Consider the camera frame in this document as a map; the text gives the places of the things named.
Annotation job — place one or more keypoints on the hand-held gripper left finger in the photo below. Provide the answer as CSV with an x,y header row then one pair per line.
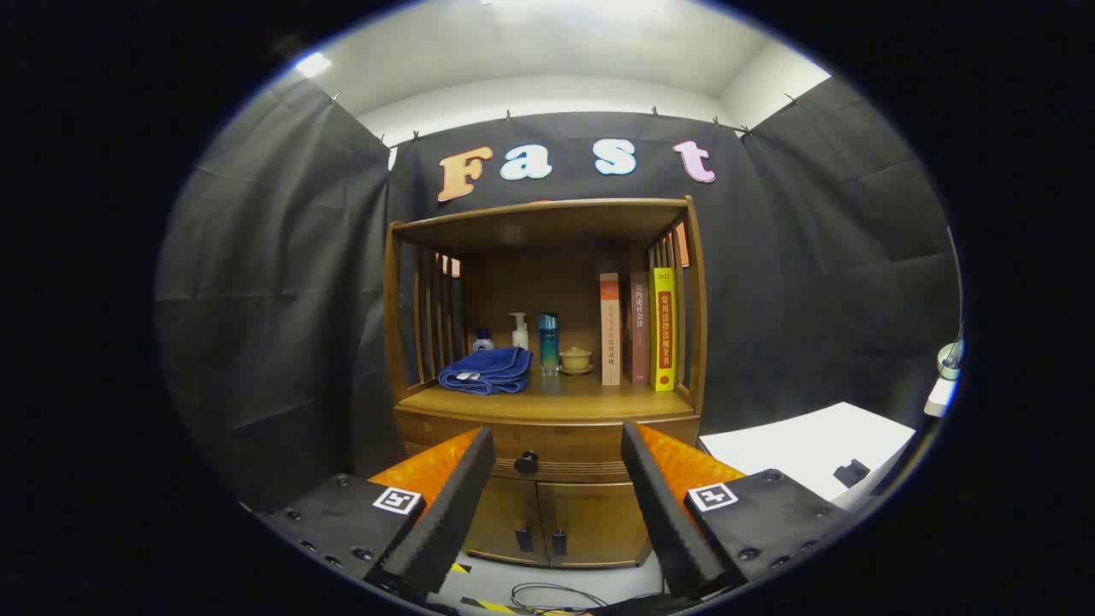
x,y
449,513

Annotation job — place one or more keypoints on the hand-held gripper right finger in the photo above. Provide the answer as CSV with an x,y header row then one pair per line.
x,y
663,513

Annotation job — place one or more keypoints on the wooden cabinet door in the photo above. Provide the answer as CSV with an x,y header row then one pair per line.
x,y
599,522
505,518

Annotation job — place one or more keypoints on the wooden countertop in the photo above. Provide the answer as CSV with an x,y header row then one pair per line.
x,y
565,399

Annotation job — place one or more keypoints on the wooden cabinet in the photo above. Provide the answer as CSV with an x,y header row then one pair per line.
x,y
547,224

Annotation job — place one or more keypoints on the folded blue towel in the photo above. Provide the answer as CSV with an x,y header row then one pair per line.
x,y
488,370

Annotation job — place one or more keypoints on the white table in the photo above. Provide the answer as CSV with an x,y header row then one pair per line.
x,y
796,445

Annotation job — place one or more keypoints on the small white bottle blue cap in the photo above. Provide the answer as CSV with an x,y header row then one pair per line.
x,y
483,343

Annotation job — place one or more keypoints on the beige lidded teacup with saucer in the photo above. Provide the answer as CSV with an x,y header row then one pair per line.
x,y
576,359

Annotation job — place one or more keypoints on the yellow book with red label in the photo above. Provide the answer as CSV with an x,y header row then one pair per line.
x,y
664,334

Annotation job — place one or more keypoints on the brown book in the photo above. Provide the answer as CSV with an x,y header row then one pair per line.
x,y
639,334

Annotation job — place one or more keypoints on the beige book with orange band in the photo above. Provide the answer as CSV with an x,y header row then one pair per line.
x,y
610,334

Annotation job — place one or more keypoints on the white pump bottle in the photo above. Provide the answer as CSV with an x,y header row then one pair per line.
x,y
520,335

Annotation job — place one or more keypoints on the tall blue glass bottle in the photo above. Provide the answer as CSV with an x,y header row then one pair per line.
x,y
548,346

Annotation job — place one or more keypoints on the white side desk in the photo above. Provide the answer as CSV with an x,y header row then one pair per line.
x,y
941,398

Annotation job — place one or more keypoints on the white bowl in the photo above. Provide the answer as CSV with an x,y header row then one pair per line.
x,y
951,359

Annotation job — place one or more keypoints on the ceiling light panel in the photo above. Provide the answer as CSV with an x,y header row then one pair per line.
x,y
313,64

